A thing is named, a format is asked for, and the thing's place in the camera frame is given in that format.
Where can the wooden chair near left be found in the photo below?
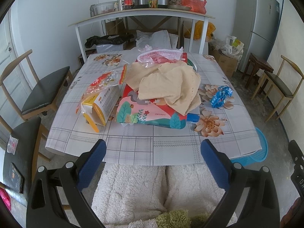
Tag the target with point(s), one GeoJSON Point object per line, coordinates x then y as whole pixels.
{"type": "Point", "coordinates": [19, 168]}

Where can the blue plastic trash basket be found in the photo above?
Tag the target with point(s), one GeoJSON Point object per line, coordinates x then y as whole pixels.
{"type": "Point", "coordinates": [256, 157]}

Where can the red plastic bag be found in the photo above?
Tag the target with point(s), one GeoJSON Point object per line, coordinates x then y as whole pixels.
{"type": "Point", "coordinates": [198, 6]}

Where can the wooden chair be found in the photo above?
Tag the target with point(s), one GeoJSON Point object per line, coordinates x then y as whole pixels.
{"type": "Point", "coordinates": [44, 95]}
{"type": "Point", "coordinates": [280, 86]}
{"type": "Point", "coordinates": [19, 168]}

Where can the clear red snack bag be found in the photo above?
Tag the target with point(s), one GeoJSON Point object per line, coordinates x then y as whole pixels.
{"type": "Point", "coordinates": [111, 78]}

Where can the silver refrigerator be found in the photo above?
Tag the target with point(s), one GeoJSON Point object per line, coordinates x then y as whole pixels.
{"type": "Point", "coordinates": [256, 25]}

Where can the white orange medicine box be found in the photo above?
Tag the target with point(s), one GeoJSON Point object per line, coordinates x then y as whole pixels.
{"type": "Point", "coordinates": [98, 108]}

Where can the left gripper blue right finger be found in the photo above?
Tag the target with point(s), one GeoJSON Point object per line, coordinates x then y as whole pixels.
{"type": "Point", "coordinates": [216, 164]}

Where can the cardboard box on floor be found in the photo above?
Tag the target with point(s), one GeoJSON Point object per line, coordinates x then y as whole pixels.
{"type": "Point", "coordinates": [228, 65]}

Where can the blue wrapper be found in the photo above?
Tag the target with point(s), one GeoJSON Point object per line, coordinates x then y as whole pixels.
{"type": "Point", "coordinates": [221, 96]}

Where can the floral plaid tablecloth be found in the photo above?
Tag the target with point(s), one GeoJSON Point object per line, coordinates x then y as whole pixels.
{"type": "Point", "coordinates": [132, 140]}

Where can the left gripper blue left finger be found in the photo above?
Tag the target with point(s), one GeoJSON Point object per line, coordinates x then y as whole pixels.
{"type": "Point", "coordinates": [89, 162]}

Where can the pickle jar green lid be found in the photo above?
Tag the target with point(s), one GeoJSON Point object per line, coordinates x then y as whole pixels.
{"type": "Point", "coordinates": [153, 3]}

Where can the black cloth under table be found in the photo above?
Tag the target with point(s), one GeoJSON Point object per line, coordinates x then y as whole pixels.
{"type": "Point", "coordinates": [108, 39]}

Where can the yellow plastic bag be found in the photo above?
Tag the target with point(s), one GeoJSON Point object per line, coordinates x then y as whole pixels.
{"type": "Point", "coordinates": [199, 29]}

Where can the metal basin on shelf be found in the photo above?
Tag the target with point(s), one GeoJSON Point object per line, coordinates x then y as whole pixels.
{"type": "Point", "coordinates": [102, 8]}

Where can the red squirrel snack box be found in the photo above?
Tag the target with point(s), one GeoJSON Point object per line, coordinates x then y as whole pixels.
{"type": "Point", "coordinates": [148, 112]}

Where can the red sauce jar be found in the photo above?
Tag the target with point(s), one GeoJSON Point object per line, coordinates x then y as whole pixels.
{"type": "Point", "coordinates": [128, 4]}

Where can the dark wooden stool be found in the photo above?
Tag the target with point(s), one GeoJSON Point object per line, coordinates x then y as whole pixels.
{"type": "Point", "coordinates": [258, 64]}

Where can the wooden chair right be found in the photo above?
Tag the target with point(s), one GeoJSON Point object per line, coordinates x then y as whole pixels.
{"type": "Point", "coordinates": [280, 86]}

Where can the beige paper towel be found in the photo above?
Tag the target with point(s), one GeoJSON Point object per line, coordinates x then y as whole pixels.
{"type": "Point", "coordinates": [176, 83]}

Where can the white bags pile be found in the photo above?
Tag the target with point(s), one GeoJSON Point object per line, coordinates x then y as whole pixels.
{"type": "Point", "coordinates": [231, 47]}

